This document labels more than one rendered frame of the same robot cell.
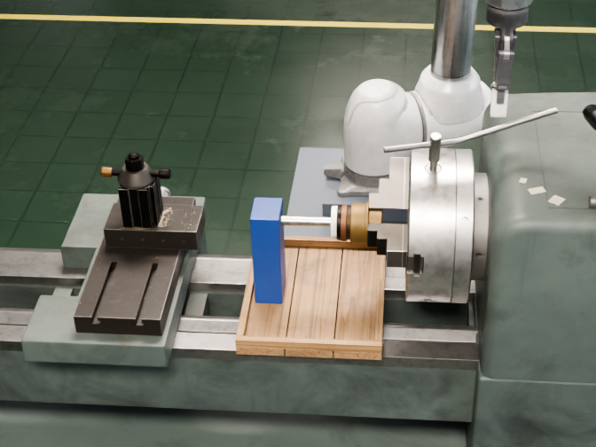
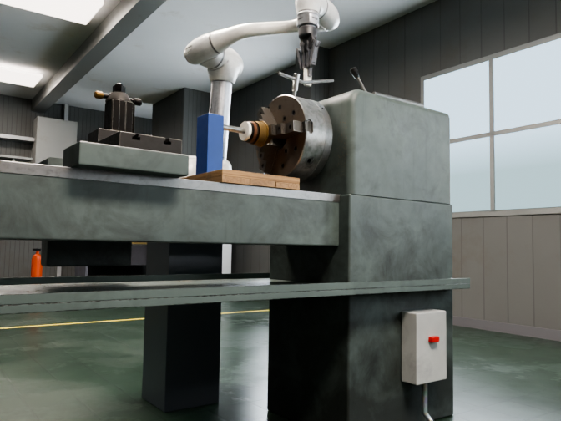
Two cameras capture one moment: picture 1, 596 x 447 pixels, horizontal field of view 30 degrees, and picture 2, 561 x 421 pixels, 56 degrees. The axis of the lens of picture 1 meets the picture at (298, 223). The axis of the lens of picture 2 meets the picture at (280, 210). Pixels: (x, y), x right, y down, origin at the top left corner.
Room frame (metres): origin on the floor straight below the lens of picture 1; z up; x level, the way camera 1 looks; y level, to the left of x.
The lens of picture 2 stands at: (0.43, 1.07, 0.67)
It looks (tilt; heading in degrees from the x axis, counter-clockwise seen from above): 4 degrees up; 317
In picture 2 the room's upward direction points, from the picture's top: 1 degrees clockwise
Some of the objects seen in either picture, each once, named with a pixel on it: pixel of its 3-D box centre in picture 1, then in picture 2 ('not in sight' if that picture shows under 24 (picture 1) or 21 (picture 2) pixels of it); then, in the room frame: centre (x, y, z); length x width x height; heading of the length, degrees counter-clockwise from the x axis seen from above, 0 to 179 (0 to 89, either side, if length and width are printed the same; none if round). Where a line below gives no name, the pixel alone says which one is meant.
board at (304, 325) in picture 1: (315, 294); (233, 185); (1.86, -0.03, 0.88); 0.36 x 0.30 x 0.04; 174
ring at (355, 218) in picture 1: (359, 223); (257, 133); (1.85, -0.13, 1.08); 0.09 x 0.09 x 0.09; 84
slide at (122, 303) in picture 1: (138, 261); (123, 154); (1.92, 0.35, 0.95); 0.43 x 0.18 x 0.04; 174
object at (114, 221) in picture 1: (155, 225); (125, 143); (1.98, 0.31, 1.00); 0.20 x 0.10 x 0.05; 84
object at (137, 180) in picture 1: (136, 172); (118, 98); (1.98, 0.34, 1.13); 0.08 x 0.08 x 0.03
